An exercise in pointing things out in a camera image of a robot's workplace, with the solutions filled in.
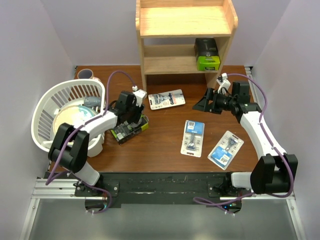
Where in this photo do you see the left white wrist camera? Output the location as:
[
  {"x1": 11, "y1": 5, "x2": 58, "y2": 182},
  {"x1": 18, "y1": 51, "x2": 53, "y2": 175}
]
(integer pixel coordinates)
[{"x1": 132, "y1": 85, "x2": 147, "y2": 107}]

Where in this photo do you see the cream and teal plate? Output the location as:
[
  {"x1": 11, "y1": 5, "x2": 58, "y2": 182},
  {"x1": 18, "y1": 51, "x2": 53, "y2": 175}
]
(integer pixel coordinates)
[{"x1": 50, "y1": 105, "x2": 98, "y2": 140}]

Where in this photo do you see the white plastic slatted basket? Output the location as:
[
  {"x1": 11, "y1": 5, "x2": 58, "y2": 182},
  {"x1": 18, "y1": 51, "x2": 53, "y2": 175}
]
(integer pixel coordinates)
[{"x1": 31, "y1": 79, "x2": 106, "y2": 153}]

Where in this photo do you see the purple cable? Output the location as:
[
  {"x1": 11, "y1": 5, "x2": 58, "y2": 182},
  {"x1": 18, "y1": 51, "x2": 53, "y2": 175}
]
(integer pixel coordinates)
[
  {"x1": 193, "y1": 73, "x2": 296, "y2": 210},
  {"x1": 45, "y1": 70, "x2": 138, "y2": 215}
]

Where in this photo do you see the wooden two-tier shelf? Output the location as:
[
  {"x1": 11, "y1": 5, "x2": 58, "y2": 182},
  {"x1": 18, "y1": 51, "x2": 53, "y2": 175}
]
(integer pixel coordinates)
[{"x1": 135, "y1": 0, "x2": 239, "y2": 90}]

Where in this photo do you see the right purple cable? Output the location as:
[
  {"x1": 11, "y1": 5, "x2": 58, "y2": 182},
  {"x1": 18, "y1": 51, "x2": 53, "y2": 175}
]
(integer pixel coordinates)
[{"x1": 193, "y1": 73, "x2": 296, "y2": 210}]

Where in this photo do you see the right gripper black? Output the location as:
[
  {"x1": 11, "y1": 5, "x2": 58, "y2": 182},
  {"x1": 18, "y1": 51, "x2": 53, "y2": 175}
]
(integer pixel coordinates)
[{"x1": 192, "y1": 87, "x2": 236, "y2": 115}]

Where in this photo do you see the grey cup in basket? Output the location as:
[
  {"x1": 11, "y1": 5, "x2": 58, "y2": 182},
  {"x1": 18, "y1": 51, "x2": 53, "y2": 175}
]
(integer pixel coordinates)
[{"x1": 83, "y1": 96, "x2": 102, "y2": 108}]

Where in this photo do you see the white bowl under basket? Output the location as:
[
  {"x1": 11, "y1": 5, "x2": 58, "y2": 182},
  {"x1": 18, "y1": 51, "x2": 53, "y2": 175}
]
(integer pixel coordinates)
[{"x1": 87, "y1": 133, "x2": 105, "y2": 158}]

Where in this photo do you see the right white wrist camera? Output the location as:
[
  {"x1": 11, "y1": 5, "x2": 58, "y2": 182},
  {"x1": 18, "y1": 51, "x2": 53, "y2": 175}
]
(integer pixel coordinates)
[{"x1": 216, "y1": 73, "x2": 231, "y2": 94}]

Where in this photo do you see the black green razor box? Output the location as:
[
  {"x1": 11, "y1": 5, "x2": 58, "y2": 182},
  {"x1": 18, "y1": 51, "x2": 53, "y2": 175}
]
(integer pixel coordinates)
[
  {"x1": 109, "y1": 114, "x2": 149, "y2": 145},
  {"x1": 194, "y1": 38, "x2": 221, "y2": 72}
]

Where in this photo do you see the blue razor blister pack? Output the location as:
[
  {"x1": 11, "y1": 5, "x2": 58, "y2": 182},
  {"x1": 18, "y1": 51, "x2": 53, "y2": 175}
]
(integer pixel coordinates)
[
  {"x1": 207, "y1": 130, "x2": 244, "y2": 171},
  {"x1": 180, "y1": 120, "x2": 205, "y2": 158}
]

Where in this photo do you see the purple and pink mug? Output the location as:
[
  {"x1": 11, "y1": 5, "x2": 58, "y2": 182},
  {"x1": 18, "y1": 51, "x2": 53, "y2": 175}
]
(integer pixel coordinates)
[{"x1": 77, "y1": 68, "x2": 94, "y2": 79}]

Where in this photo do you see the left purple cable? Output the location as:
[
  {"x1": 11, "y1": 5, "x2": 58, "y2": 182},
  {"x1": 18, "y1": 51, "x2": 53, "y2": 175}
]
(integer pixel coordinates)
[{"x1": 45, "y1": 70, "x2": 138, "y2": 215}]

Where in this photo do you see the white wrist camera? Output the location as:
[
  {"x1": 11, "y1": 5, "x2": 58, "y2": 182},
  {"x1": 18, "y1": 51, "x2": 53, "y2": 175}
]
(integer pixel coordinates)
[
  {"x1": 216, "y1": 73, "x2": 231, "y2": 94},
  {"x1": 132, "y1": 85, "x2": 147, "y2": 107}
]

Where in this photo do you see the white Gillette razor blister pack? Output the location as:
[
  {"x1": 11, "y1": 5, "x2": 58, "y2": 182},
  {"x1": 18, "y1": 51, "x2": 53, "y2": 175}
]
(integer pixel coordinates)
[{"x1": 148, "y1": 89, "x2": 186, "y2": 110}]

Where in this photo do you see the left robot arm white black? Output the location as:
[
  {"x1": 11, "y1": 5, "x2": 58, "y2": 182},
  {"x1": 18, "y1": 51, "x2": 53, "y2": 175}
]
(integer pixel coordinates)
[{"x1": 46, "y1": 89, "x2": 147, "y2": 196}]

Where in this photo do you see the aluminium frame rail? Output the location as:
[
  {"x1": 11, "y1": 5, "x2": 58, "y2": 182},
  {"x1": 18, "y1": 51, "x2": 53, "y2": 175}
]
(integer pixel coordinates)
[{"x1": 30, "y1": 73, "x2": 298, "y2": 240}]

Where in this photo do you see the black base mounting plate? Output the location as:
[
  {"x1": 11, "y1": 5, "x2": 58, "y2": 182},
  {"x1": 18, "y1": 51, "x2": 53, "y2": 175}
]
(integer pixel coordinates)
[{"x1": 74, "y1": 171, "x2": 253, "y2": 211}]

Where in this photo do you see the blue razor blister pack centre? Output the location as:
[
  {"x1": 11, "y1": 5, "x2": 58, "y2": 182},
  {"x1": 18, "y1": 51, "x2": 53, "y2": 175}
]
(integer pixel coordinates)
[{"x1": 180, "y1": 120, "x2": 205, "y2": 158}]

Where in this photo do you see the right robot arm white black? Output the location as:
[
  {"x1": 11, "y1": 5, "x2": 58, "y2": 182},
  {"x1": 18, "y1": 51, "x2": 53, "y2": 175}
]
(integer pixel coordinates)
[{"x1": 192, "y1": 81, "x2": 298, "y2": 198}]

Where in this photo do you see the blue razor blister pack right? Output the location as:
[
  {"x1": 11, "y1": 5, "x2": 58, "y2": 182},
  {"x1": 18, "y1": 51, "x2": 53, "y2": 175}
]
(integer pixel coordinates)
[{"x1": 207, "y1": 130, "x2": 244, "y2": 171}]

